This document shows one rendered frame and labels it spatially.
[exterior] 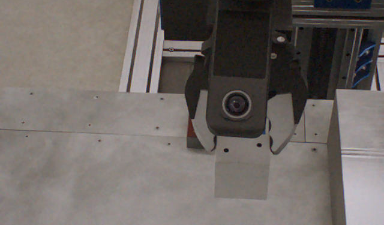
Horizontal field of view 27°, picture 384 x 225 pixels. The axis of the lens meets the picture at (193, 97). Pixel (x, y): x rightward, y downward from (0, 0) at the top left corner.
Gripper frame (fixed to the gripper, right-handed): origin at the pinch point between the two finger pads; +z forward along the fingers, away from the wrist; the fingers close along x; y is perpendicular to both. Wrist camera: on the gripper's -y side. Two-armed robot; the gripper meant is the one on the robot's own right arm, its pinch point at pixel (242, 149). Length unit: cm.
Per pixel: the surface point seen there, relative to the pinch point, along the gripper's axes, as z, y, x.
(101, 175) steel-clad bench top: 15.0, 7.7, 15.8
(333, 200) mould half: 13.1, 4.4, -10.1
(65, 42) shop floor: 95, 117, 50
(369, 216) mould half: 6.6, -2.1, -12.5
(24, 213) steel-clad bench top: 15.0, 1.9, 23.4
